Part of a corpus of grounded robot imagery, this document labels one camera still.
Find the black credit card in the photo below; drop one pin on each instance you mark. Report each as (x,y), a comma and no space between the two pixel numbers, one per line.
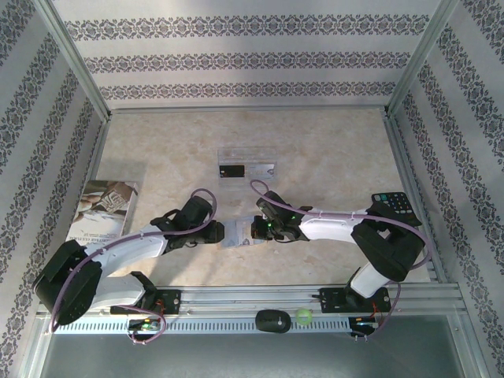
(232,171)

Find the silver VIP card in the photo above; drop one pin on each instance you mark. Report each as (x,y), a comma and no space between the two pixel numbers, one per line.
(260,171)
(233,236)

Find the aluminium frame back bar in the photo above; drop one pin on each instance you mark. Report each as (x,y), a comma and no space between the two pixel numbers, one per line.
(248,110)

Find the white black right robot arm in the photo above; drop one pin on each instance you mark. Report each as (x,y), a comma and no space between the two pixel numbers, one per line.
(327,229)

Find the black computer mouse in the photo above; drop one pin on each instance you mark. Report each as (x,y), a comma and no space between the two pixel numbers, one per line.
(271,321)

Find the black remote control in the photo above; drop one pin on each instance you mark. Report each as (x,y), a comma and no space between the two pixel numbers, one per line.
(397,202)

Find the clear acrylic card stand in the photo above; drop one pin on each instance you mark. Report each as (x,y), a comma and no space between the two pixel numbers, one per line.
(256,155)

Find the aluminium mounting rail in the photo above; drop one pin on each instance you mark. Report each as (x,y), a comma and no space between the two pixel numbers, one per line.
(248,299)

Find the illustrated paperback book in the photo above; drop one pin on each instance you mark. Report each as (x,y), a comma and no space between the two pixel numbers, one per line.
(106,204)

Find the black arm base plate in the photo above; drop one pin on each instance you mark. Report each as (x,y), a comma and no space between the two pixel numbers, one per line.
(173,301)
(330,299)

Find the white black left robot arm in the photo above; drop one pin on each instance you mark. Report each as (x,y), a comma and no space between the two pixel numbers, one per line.
(134,254)

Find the small circuit board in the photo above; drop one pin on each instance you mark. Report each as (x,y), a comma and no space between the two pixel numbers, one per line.
(143,325)
(364,323)

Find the grey metal front panel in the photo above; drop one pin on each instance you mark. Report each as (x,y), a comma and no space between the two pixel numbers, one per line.
(252,358)

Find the aluminium frame post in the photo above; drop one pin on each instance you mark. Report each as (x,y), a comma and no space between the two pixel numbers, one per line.
(418,59)
(82,67)

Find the aluminium frame side rail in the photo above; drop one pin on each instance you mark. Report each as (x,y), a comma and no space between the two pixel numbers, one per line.
(98,149)
(407,165)

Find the beige card holder wallet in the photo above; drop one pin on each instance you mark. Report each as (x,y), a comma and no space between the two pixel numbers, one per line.
(243,228)

